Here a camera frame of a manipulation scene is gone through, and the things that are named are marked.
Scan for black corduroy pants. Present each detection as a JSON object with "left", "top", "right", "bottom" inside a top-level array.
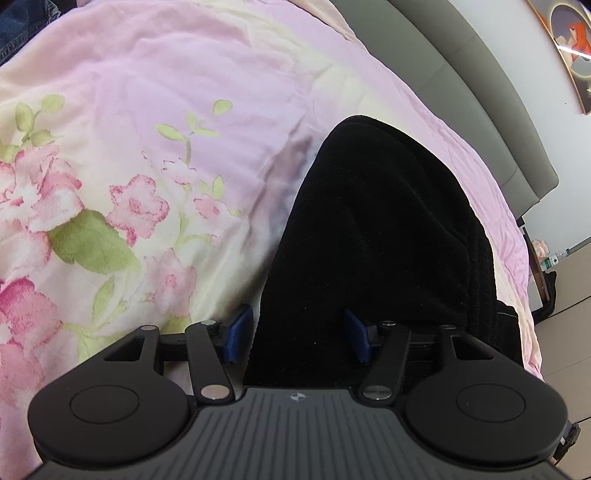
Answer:
[{"left": 245, "top": 116, "right": 522, "bottom": 389}]

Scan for right bedside table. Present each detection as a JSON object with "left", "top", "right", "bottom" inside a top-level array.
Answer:
[{"left": 520, "top": 222, "right": 547, "bottom": 302}]

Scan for black garment on door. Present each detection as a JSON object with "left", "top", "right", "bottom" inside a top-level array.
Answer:
[{"left": 532, "top": 271, "right": 557, "bottom": 325}]

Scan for clear water bottle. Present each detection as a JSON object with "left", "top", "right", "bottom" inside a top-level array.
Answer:
[{"left": 540, "top": 249, "right": 570, "bottom": 271}]

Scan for pink floral duvet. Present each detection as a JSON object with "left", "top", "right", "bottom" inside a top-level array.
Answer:
[{"left": 1, "top": 1, "right": 542, "bottom": 479}]

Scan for grey padded headboard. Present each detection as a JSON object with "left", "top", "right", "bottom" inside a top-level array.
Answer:
[{"left": 335, "top": 1, "right": 559, "bottom": 217}]

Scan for blue jeans leg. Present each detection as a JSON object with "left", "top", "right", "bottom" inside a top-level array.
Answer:
[{"left": 0, "top": 0, "right": 61, "bottom": 65}]

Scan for framed wall painting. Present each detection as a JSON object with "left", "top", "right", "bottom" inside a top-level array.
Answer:
[{"left": 527, "top": 0, "right": 591, "bottom": 115}]

